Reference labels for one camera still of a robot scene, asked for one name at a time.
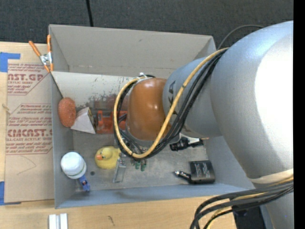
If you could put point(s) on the orange round sponge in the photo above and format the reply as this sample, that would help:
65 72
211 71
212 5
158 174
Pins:
67 112

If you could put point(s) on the orange-red plastic toy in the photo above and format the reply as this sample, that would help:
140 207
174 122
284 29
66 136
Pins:
104 123

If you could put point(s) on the yellow rubber duck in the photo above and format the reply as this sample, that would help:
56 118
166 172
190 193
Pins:
106 157

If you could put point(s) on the white wedge box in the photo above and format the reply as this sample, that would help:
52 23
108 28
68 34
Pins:
82 123

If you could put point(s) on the grey metal bin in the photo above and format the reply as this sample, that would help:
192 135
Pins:
100 49

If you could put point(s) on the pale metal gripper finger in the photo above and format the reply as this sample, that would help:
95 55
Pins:
122 174
116 175

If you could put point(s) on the black flat box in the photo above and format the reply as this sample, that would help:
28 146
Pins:
202 172

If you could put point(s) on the brown cardboard board red print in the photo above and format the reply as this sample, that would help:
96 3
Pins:
28 128

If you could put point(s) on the white and blue spray bottle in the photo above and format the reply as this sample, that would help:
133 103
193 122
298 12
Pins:
72 164

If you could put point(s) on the black cylinder on white bracket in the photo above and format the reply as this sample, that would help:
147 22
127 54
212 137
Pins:
181 144

